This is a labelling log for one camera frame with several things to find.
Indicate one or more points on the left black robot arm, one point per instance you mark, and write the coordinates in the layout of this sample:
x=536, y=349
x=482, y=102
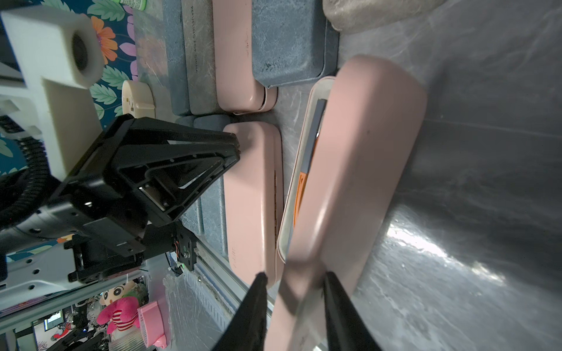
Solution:
x=26, y=221

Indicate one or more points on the orange blue framed glasses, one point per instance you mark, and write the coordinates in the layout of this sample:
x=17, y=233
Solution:
x=308, y=153

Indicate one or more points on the green case with olive glasses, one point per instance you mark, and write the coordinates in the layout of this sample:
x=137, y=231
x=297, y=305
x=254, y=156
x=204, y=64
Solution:
x=293, y=42

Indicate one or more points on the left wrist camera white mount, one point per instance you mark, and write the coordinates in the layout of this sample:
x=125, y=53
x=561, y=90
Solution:
x=59, y=58

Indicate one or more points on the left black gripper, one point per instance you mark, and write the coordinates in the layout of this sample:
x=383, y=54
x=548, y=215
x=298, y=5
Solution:
x=111, y=202

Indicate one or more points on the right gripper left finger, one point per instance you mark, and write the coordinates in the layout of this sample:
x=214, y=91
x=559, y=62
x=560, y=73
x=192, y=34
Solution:
x=247, y=329

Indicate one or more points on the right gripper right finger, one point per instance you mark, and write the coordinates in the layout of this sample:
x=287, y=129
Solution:
x=345, y=329

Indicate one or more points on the pink plush doll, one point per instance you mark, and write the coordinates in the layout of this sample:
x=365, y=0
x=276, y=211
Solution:
x=120, y=307

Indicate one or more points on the pink case with brown glasses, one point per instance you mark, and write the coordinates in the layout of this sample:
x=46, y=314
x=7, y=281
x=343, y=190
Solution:
x=238, y=91

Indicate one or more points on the green lidded small jar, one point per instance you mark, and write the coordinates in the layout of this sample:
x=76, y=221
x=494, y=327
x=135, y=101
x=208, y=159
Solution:
x=133, y=4

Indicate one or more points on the grey case with red glasses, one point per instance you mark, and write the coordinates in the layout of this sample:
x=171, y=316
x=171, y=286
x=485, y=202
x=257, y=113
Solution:
x=176, y=57

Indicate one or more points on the cream analog clock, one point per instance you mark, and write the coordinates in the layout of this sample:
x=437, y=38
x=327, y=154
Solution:
x=137, y=99

